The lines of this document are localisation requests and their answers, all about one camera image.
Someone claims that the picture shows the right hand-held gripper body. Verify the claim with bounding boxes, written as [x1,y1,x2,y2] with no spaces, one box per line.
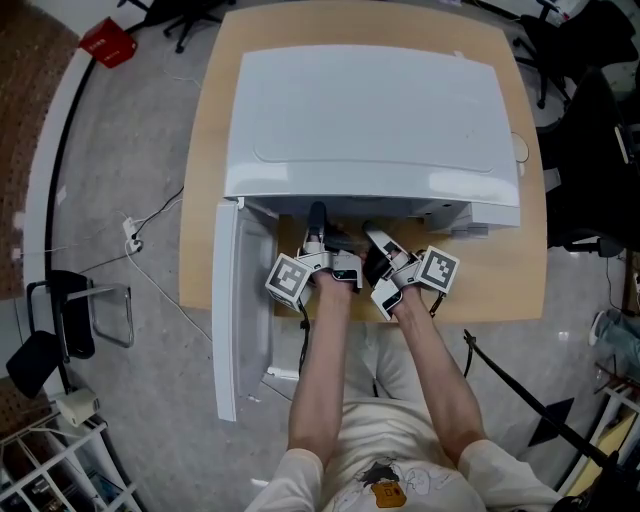
[370,244,461,321]

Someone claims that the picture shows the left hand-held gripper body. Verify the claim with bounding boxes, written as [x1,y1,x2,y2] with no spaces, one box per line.
[264,234,364,314]

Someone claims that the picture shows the person's left forearm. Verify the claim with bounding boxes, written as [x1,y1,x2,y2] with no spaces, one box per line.
[287,269,369,469]

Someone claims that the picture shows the person's right forearm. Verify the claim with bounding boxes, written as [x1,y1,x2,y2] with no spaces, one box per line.
[393,292,489,471]

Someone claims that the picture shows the person's right hand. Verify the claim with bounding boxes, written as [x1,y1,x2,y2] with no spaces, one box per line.
[389,248,420,274]

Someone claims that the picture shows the white microwave door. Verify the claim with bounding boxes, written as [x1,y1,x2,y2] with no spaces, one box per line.
[210,198,279,422]

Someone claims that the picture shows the person's white trousers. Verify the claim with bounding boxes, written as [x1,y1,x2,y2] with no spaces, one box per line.
[344,319,432,401]

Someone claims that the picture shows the white microwave oven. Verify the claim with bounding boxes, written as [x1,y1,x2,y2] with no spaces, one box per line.
[222,43,521,236]

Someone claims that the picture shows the black pole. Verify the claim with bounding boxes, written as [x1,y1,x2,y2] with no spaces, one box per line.
[463,329,640,481]

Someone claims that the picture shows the white power strip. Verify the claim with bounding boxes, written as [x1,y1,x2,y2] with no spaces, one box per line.
[122,215,146,251]

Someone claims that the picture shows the black office chair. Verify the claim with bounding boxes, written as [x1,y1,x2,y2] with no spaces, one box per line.
[162,0,236,54]
[537,67,640,257]
[512,0,640,109]

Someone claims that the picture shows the person's cream printed t-shirt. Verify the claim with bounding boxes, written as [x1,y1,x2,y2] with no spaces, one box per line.
[247,394,566,512]

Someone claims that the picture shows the black triangular stand base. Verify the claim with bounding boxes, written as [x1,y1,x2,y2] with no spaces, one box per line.
[527,397,576,449]

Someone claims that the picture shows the black cantilever chair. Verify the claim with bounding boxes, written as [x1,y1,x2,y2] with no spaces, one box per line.
[5,269,135,399]

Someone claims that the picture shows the beige small device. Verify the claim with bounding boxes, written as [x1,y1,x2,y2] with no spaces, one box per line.
[54,387,101,426]

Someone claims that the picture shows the red box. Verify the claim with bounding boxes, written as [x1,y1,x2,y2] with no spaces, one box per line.
[78,16,137,69]

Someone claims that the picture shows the black backpack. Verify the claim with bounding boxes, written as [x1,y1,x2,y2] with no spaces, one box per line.
[554,449,640,512]

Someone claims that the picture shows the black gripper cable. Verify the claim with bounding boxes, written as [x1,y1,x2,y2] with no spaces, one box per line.
[298,299,312,386]

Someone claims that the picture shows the white power cable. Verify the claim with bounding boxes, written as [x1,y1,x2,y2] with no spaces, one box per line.
[125,247,214,342]

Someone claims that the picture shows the black power cable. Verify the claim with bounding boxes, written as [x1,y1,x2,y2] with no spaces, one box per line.
[134,185,185,236]

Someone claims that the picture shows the thin white floor cable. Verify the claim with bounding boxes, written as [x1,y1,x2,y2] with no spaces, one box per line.
[163,68,202,91]

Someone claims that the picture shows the white wire shelf rack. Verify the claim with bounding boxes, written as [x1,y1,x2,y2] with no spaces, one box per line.
[0,419,146,512]

